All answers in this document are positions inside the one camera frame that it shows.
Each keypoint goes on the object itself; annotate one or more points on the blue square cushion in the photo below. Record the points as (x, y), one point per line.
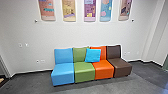
(92, 55)

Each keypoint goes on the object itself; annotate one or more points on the green sofa chair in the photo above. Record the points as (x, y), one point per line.
(83, 70)

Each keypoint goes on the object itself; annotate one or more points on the orange sofa chair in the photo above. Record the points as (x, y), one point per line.
(102, 68)

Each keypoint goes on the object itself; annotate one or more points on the blue sofa chair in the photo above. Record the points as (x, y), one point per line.
(62, 73)

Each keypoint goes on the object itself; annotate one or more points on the brown sofa chair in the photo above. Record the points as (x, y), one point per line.
(120, 66)

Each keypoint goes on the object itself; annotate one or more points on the purple skateboard-shaped wall poster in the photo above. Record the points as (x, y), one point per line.
(89, 10)

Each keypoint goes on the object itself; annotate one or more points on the yellow skateboard-shaped wall poster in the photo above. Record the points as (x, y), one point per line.
(69, 10)

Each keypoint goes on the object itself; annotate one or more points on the light blue skateboard-shaped wall poster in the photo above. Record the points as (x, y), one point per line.
(106, 10)

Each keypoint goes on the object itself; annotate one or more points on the pink skateboard-shaped wall poster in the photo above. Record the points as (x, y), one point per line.
(47, 9)

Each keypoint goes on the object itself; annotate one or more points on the small metal wall stud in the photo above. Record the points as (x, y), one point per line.
(35, 21)
(132, 20)

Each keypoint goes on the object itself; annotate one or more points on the beige skateboard-shaped wall poster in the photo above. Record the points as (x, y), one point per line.
(125, 9)

